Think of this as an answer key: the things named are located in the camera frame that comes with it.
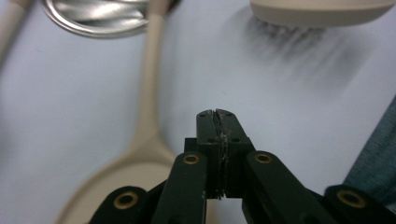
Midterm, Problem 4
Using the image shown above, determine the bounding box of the beige curved spatula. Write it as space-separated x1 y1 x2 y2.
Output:
0 0 34 68

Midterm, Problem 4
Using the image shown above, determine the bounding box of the white paper sheet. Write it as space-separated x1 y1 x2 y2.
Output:
0 0 396 224

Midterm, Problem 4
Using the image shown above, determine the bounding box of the metal utensil rack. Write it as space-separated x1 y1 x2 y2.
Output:
40 0 181 39

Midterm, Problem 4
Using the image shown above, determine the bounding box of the blue textured cloth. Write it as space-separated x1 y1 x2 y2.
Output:
342 95 396 207

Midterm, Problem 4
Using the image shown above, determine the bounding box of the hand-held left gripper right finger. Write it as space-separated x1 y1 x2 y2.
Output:
215 108 256 200

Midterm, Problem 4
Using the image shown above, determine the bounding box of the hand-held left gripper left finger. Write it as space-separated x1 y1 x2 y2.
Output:
184 109 222 200

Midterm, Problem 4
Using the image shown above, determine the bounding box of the beige wide-head turner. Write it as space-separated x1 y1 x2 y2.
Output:
54 0 178 224

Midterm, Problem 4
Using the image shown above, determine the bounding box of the beige slotted skimmer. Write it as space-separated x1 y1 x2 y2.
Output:
248 0 396 29

